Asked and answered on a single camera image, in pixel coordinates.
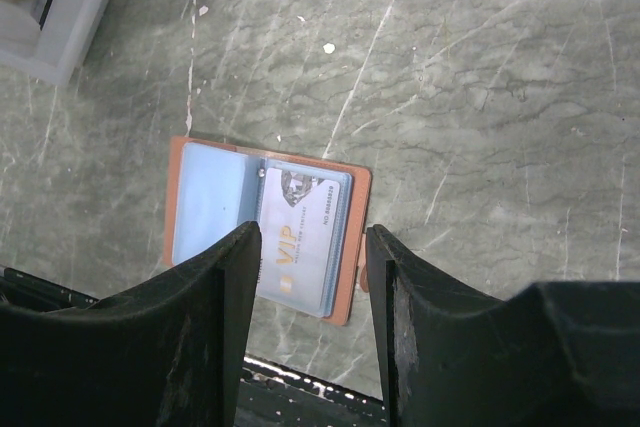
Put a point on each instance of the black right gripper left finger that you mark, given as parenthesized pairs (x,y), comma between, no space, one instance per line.
(167,352)

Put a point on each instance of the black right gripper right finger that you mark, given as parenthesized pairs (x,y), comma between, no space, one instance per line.
(558,353)

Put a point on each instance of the white crest credit card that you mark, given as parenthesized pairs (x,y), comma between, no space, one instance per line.
(296,220)

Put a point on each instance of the pink blue card holder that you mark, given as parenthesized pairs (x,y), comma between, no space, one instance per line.
(213,187)

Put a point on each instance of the white card tray box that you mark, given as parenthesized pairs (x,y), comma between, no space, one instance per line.
(48,39)

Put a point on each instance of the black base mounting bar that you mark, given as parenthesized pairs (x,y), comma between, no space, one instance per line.
(269,394)

